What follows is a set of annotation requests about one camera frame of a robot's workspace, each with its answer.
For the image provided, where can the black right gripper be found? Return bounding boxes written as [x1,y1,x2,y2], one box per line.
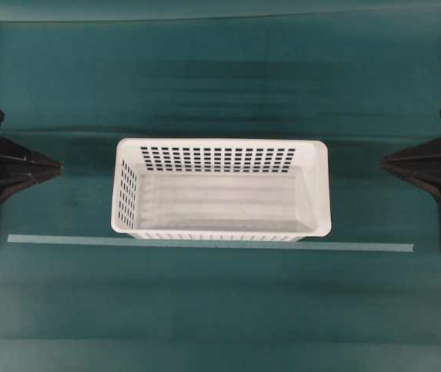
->
[381,137,441,202]

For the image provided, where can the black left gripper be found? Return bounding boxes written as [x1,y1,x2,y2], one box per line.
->
[0,137,63,202]

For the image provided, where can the white perforated plastic basket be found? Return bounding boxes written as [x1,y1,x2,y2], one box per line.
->
[111,138,332,242]

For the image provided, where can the pale green tape strip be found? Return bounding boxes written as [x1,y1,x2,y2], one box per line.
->
[7,234,415,253]

